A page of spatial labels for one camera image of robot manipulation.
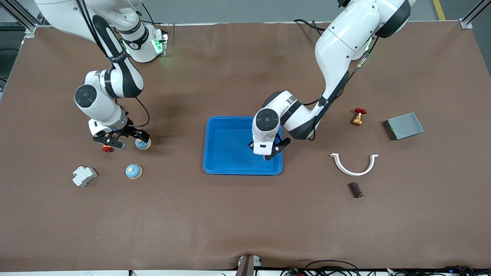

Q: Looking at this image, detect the black arm base cable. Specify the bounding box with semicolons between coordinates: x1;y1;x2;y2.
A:
293;18;326;37

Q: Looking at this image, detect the dark brown electrolytic capacitor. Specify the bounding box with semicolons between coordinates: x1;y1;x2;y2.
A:
348;182;364;199

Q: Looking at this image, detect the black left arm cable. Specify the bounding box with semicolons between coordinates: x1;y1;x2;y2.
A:
305;34;378;141

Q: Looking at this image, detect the blue plastic tray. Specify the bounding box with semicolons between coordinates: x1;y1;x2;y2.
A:
203;116;283;176

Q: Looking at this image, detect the aluminium frame profile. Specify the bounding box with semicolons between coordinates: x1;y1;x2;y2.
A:
0;0;39;39
460;0;491;30

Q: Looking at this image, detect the white circuit breaker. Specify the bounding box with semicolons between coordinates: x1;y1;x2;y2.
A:
72;165;98;188

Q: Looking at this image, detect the brown table mat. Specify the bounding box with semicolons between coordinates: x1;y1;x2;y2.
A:
0;21;491;271

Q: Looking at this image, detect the grey metal box module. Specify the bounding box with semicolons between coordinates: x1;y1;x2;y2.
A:
383;112;425;141

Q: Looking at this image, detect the white half-round pipe clamp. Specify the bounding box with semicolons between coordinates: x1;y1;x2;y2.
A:
330;153;379;177

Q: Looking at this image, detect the black cable bundle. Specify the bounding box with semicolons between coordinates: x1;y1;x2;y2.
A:
279;260;491;276

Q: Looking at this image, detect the brass valve with red handle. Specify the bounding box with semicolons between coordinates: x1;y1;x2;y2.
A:
350;108;367;127

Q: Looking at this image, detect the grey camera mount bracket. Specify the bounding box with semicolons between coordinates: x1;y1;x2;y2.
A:
235;254;263;276

